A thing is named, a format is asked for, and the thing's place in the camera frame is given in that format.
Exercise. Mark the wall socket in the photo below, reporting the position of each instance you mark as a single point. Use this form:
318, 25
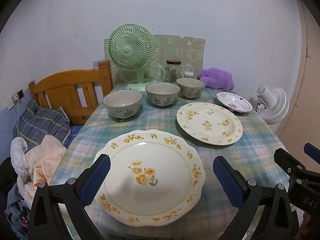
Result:
20, 94

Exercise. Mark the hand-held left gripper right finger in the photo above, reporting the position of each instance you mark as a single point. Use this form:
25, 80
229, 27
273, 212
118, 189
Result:
228, 182

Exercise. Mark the white cloth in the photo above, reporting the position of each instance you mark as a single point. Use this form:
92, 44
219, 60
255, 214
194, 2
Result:
18, 150

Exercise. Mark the black cloth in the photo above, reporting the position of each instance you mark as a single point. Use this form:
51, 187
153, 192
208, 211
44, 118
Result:
7, 172

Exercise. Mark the scalloped yellow flower plate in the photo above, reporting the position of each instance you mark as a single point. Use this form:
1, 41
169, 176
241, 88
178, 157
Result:
150, 155

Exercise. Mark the dark blue cloth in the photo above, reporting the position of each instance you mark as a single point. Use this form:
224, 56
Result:
15, 212

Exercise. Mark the wooden bed headboard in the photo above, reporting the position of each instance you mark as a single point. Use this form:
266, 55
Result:
57, 82

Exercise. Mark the purple plush toy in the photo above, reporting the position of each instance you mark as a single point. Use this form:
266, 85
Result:
217, 78

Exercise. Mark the round yellow flower plate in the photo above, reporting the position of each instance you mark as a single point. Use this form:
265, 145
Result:
212, 115

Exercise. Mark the glass jar mug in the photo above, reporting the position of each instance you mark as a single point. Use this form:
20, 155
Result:
173, 72

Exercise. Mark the clear cotton swab box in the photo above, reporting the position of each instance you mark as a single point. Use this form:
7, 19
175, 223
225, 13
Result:
189, 74

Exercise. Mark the beige door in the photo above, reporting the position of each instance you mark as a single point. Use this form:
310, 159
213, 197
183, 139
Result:
307, 80

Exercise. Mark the green desk fan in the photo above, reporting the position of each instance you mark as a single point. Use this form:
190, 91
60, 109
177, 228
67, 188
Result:
126, 48

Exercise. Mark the white red flower plate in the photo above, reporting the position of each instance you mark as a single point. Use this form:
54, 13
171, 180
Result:
232, 100

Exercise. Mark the plaid tablecloth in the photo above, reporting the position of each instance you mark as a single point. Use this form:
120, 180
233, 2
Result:
160, 120

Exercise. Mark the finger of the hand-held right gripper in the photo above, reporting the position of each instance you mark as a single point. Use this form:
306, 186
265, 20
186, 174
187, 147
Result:
287, 165
312, 150

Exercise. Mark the grey floral ceramic bowl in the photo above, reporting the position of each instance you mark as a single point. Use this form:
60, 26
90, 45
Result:
162, 98
120, 110
190, 92

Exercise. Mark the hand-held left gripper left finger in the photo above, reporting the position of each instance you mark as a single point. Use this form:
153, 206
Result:
96, 177

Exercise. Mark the green cartoon printed mat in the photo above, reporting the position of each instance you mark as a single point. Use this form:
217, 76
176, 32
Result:
175, 47

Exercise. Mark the white standing fan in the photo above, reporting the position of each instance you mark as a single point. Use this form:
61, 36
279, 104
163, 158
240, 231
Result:
275, 110

